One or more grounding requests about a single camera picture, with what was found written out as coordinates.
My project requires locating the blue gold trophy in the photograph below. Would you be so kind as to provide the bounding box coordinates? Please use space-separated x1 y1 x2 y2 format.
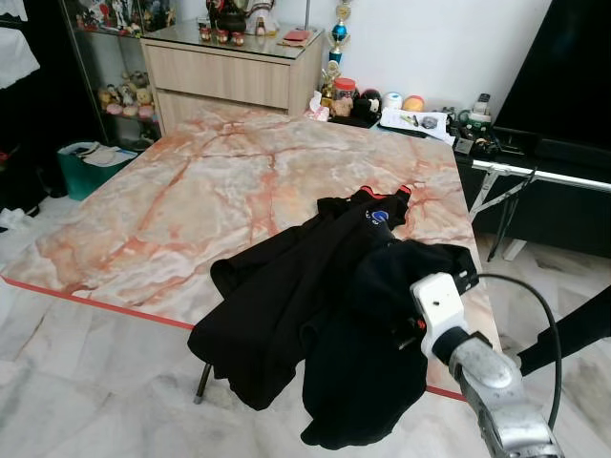
329 0 353 66

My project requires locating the white figurine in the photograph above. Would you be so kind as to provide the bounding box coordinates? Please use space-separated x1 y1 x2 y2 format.
245 0 284 37

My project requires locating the large black television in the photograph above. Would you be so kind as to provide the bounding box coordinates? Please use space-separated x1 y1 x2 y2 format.
492 0 611 154

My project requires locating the white hanging cloth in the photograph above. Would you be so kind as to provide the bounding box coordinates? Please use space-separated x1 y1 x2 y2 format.
0 24 41 92

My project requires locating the wooden sideboard glass top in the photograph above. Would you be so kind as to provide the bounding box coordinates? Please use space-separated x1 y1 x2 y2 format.
140 21 327 132

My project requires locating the white paper stack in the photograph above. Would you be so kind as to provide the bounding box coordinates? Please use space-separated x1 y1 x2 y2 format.
378 107 455 144

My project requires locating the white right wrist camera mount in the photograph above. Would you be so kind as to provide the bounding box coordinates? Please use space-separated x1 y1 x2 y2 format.
410 272 472 361

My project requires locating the silver metal clothes rack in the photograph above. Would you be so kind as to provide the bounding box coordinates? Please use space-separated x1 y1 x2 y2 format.
471 158 611 261

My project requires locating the green storage bin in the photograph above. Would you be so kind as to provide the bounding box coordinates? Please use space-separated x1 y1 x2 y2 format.
55 141 137 202

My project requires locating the clear bottle black cap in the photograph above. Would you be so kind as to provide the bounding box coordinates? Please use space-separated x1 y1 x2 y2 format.
470 93 494 128

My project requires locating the glass display shelf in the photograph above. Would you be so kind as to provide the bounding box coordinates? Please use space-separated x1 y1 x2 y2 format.
57 0 161 152

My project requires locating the black television console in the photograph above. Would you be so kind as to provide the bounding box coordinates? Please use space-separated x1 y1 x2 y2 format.
355 113 611 260

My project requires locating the black plush toy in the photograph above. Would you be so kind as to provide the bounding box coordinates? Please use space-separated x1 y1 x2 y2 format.
355 89 384 121

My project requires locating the jar with red lid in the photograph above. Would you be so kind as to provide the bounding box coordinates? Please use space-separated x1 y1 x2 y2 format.
330 78 359 120

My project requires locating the black garment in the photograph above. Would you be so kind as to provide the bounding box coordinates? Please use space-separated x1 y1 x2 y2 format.
300 240 480 451

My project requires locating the pink white tissue pack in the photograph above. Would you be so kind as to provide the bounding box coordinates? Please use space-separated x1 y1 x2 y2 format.
303 91 331 122

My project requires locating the long black object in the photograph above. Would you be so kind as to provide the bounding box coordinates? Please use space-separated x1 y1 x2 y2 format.
516 284 611 380

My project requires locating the red tray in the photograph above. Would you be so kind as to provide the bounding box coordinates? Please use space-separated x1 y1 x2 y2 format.
280 29 315 45

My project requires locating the black jacket red trim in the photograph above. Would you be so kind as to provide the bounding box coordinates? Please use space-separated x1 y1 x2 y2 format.
187 184 414 413

